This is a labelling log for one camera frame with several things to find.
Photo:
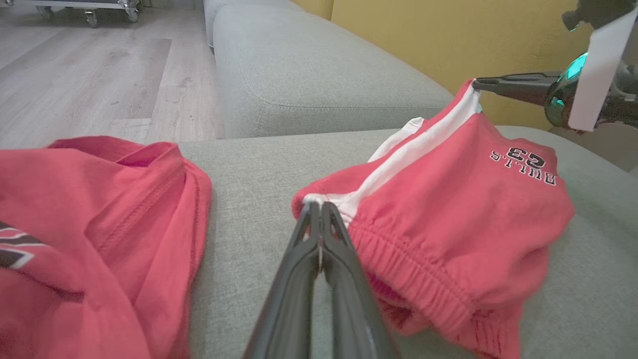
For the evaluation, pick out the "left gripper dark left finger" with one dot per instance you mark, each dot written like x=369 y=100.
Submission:
x=294 y=299

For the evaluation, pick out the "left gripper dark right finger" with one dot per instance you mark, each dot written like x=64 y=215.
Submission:
x=349 y=299

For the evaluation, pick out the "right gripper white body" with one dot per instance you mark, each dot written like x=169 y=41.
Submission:
x=598 y=75

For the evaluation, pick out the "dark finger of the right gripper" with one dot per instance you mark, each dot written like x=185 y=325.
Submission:
x=536 y=77
x=523 y=92

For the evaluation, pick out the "red Bulls basketball shorts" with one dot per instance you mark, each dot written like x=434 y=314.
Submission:
x=448 y=209

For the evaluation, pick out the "red Bulls basketball jersey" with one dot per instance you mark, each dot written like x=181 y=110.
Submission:
x=99 y=239

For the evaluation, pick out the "grey fabric sofa seat cushion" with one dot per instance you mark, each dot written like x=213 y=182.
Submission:
x=249 y=199

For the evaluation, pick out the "grey fabric sofa side cushion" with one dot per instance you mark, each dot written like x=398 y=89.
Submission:
x=309 y=70

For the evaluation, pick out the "metal cart with wheels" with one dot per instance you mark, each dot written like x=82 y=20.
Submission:
x=89 y=6

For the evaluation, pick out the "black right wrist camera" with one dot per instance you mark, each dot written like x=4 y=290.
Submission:
x=598 y=11

